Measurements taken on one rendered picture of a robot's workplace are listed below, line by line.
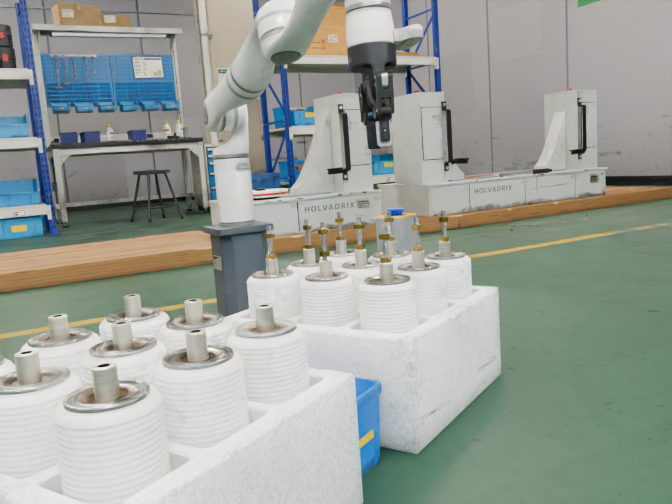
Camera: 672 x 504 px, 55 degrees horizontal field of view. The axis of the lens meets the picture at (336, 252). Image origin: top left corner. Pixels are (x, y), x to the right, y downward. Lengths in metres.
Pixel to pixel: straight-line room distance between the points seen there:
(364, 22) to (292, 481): 0.65
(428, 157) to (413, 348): 2.93
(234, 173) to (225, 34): 6.14
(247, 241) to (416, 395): 0.78
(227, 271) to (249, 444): 1.00
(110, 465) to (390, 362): 0.50
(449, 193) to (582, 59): 3.70
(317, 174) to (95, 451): 3.06
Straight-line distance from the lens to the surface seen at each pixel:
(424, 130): 3.83
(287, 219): 3.32
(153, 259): 3.05
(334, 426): 0.80
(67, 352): 0.84
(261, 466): 0.69
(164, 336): 0.85
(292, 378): 0.77
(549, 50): 7.59
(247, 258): 1.63
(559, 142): 4.71
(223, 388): 0.67
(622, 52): 6.98
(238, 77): 1.44
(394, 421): 1.02
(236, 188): 1.63
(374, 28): 1.01
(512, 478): 0.96
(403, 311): 1.01
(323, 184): 3.59
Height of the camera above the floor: 0.45
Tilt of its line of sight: 8 degrees down
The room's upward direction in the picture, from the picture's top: 4 degrees counter-clockwise
